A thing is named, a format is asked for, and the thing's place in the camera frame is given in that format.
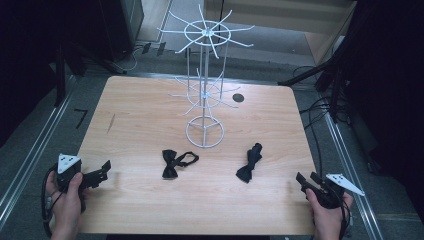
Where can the dark cabinet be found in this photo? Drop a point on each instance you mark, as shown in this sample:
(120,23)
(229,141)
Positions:
(128,26)

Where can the person's right hand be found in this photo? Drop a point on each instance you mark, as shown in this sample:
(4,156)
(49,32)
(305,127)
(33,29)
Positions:
(328,221)

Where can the black round table grommet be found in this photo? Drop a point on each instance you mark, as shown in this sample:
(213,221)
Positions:
(238,97)

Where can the black plug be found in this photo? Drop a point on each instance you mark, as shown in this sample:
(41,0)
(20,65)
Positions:
(146,48)
(161,48)

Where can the black bow tie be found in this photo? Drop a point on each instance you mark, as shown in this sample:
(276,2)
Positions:
(246,171)

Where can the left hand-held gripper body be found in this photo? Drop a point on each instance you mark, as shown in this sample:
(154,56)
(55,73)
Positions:
(66,166)

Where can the metal floor rail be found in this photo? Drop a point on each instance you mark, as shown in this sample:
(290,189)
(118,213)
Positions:
(353,180)
(30,156)

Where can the black tripod stand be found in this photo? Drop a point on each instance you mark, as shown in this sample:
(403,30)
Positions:
(60,76)
(333,73)

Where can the person's left hand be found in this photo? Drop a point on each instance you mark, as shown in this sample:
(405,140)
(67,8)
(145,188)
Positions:
(66,210)

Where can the light wooden cabinet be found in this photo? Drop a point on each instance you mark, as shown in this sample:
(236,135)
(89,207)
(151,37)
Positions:
(320,40)

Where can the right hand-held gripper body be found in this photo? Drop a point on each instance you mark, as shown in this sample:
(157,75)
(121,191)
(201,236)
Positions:
(328,196)

